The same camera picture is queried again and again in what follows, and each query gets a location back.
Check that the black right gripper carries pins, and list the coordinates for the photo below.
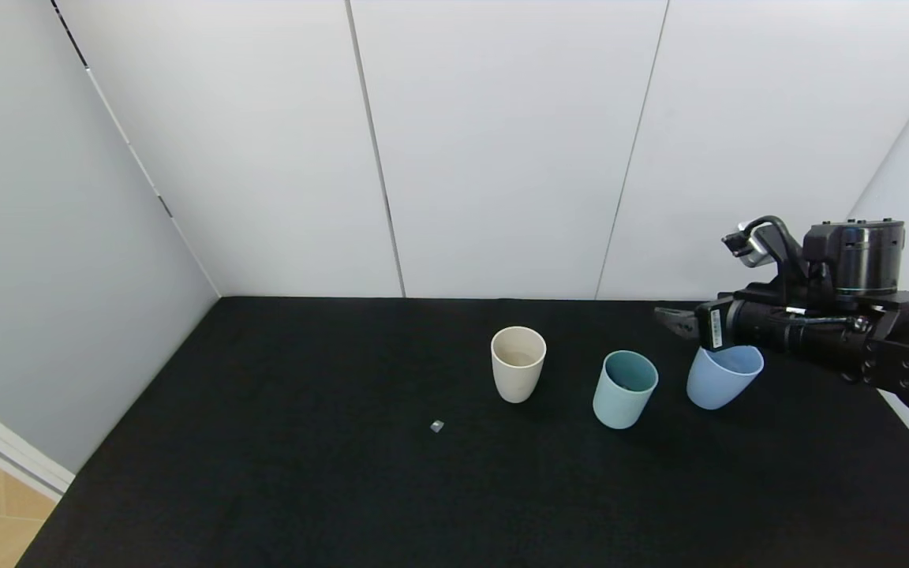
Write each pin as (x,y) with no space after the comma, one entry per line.
(710,324)

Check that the teal plastic cup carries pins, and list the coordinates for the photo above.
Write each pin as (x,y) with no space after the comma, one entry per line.
(620,406)

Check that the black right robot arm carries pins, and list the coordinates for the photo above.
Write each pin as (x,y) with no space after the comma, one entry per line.
(857,252)

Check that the light blue plastic cup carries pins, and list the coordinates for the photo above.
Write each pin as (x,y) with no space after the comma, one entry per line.
(715,390)

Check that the beige plastic cup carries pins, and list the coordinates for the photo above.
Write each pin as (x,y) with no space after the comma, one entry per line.
(516,383)

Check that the black tablecloth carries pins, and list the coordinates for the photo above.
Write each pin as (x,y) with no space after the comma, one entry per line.
(304,473)

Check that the black panel hinge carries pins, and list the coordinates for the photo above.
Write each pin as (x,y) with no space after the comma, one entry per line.
(164,207)

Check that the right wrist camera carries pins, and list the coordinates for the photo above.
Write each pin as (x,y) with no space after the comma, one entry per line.
(745,244)

